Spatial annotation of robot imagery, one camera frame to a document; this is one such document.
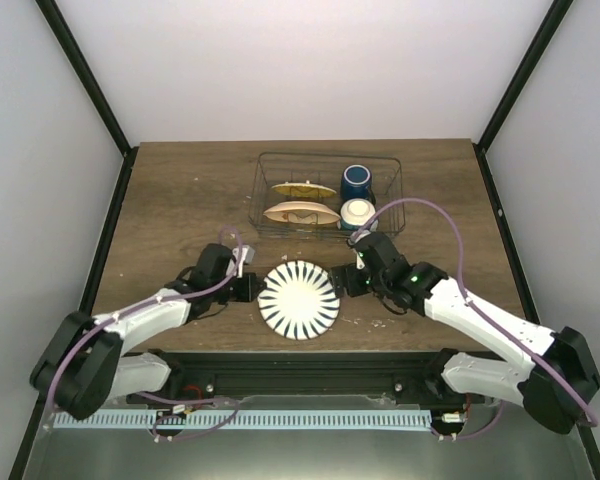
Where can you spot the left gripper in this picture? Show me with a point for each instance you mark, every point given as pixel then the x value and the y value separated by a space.
pixel 249 294

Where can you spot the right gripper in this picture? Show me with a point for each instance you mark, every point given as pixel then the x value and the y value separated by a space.
pixel 338 273

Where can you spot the striped rim ceramic plate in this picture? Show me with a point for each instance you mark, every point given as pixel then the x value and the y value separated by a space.
pixel 299 301

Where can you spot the white bowl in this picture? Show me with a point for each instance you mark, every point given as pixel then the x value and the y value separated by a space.
pixel 355 213

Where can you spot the orange bird pattern plate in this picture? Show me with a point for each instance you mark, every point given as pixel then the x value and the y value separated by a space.
pixel 302 213

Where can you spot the dark blue mug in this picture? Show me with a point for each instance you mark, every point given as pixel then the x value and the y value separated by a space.
pixel 356 183

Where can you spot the wire dish rack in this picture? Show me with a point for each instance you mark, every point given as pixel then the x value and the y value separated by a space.
pixel 324 169

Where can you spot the yellow woven bamboo plate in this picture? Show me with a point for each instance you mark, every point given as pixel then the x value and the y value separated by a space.
pixel 304 190

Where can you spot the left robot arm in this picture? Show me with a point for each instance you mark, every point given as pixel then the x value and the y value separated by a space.
pixel 130 330

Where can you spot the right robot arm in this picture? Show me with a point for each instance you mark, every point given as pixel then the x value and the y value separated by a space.
pixel 551 374

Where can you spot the clear acrylic sheet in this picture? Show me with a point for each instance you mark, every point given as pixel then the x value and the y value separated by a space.
pixel 514 448

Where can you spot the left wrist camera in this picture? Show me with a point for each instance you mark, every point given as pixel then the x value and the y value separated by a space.
pixel 244 254

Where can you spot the light blue slotted cable duct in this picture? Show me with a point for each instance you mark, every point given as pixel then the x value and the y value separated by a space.
pixel 385 420

